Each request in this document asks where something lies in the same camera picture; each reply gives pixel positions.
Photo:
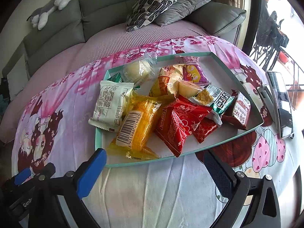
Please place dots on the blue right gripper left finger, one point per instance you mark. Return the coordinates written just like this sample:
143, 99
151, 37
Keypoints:
88, 172

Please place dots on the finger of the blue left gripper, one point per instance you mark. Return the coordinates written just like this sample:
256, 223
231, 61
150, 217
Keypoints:
21, 177

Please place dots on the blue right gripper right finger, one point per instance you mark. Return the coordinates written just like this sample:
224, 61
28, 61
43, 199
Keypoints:
221, 173

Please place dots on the red gold patterned packet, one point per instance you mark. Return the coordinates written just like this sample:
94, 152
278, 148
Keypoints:
204, 129

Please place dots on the dark red small packet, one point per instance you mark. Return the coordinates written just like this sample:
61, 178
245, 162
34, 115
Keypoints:
237, 114

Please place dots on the red kiss snack packet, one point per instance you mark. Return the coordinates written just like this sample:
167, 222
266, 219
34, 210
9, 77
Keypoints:
179, 120

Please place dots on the white green corn snack packet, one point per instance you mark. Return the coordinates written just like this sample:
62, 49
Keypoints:
215, 98

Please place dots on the yellow orange cake packet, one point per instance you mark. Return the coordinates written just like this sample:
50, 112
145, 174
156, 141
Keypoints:
138, 124

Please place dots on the cream white rice cracker packet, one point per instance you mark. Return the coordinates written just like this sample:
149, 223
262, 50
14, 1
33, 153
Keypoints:
110, 105

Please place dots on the small orange jelly cup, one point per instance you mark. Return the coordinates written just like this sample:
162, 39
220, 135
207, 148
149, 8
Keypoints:
188, 89

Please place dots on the dark green snack packet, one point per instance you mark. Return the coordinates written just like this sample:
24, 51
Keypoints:
116, 78

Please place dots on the gold yellow cracker packet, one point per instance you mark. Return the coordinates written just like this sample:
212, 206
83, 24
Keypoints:
167, 81

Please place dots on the purple swiss roll snack packet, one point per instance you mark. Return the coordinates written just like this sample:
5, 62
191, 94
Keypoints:
192, 71

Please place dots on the clear cream bun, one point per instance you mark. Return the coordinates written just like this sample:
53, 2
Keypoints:
140, 70

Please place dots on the teal rimmed white tray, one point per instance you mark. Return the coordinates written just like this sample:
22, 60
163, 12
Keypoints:
220, 76

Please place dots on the light grey cushion at left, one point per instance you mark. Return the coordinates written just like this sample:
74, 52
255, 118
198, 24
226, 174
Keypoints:
17, 78

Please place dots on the pink sofa seat cover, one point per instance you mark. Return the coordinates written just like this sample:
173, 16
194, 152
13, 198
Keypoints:
104, 43

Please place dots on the black metal balcony rack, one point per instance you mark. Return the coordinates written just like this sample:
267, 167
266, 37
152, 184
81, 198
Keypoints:
269, 39

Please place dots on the grey white plush toy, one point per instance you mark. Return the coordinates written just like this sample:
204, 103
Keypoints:
39, 17

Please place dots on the grey sofa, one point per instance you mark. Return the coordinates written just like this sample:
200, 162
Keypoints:
82, 19

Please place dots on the plain grey cushion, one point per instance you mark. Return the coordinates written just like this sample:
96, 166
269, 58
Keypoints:
179, 10

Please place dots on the black white patterned cushion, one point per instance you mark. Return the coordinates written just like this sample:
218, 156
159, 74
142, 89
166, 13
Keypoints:
144, 12

